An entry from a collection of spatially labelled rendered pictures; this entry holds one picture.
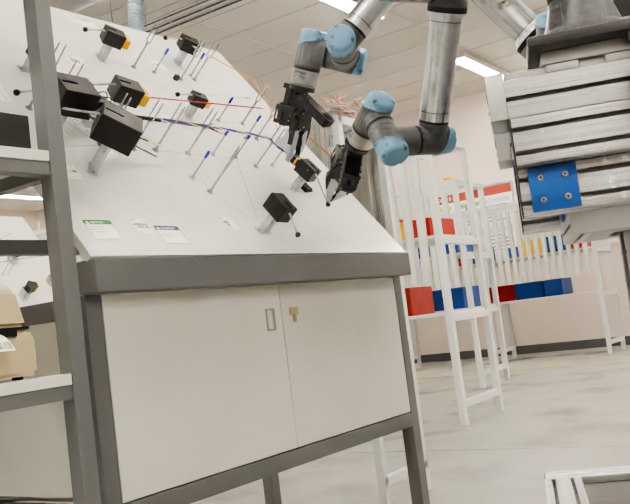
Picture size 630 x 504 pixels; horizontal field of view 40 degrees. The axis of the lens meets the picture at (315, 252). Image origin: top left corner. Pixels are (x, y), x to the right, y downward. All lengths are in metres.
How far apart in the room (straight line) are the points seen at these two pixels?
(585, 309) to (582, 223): 8.79
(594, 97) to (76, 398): 1.08
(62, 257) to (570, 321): 9.32
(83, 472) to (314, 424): 0.75
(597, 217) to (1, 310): 1.13
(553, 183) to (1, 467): 1.25
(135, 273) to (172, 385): 0.26
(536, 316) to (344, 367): 8.52
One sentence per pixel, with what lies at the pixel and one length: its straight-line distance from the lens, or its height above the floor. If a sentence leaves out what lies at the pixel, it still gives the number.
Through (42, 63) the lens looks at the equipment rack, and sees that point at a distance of 1.67.
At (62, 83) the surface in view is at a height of 1.24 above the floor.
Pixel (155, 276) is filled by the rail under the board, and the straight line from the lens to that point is 1.74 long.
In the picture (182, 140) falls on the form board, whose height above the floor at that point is 1.21.
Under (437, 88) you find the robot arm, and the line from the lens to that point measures 2.15.
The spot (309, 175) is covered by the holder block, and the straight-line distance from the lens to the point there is 2.38.
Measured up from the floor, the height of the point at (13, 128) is 1.10.
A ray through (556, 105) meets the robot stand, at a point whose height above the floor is 1.04.
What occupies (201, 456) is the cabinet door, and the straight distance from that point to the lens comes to 1.86.
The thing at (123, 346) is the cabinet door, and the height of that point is 0.70.
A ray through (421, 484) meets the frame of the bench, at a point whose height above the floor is 0.19.
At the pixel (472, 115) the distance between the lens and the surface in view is 11.14.
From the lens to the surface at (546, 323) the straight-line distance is 10.70.
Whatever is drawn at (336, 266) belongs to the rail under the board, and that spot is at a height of 0.83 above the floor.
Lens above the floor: 0.70
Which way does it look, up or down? 5 degrees up
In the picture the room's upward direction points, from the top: 7 degrees counter-clockwise
